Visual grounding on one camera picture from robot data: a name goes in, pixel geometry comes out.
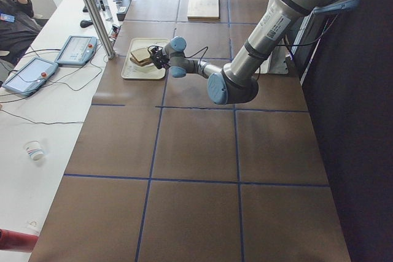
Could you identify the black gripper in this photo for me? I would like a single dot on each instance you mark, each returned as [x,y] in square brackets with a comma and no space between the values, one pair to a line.
[160,58]

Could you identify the brown bread slice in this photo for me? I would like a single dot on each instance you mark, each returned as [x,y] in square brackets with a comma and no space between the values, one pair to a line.
[140,55]

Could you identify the white round plate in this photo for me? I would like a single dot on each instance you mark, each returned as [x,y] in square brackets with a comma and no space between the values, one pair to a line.
[147,68]

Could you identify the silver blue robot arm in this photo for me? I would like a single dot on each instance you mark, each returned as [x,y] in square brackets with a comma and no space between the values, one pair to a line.
[234,83]

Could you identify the toast with fried egg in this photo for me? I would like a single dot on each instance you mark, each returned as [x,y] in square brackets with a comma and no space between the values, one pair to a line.
[141,63]

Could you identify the cream bear serving tray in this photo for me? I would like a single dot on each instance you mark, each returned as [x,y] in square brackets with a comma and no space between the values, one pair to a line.
[129,73]

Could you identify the light wooden cutting board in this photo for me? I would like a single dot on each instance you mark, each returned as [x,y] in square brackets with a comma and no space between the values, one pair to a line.
[203,9]

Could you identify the far blue teach pendant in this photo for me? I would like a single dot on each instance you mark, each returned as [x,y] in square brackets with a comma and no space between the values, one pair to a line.
[77,51]

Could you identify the blue teach pendant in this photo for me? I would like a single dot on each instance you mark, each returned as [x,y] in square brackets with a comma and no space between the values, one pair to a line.
[77,51]
[31,77]

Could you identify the black computer mouse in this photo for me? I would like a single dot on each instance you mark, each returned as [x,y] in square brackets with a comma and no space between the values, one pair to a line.
[85,23]

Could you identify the near blue teach pendant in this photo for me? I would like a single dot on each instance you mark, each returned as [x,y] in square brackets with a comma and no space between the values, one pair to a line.
[31,77]

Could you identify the seated person in black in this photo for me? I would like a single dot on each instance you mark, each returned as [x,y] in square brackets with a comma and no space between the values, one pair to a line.
[18,28]

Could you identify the white paper cup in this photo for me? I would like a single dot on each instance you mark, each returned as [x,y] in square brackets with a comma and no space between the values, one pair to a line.
[34,150]

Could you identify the red cylinder object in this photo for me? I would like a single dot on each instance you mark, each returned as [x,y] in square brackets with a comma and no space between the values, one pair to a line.
[17,242]

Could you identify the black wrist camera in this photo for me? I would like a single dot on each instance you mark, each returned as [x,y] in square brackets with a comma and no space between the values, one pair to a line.
[155,50]

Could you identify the white camera mast with base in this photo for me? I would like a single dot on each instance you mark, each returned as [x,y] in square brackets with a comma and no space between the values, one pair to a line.
[276,63]

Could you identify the aluminium frame post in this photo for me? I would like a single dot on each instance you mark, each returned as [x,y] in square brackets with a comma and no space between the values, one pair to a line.
[100,29]

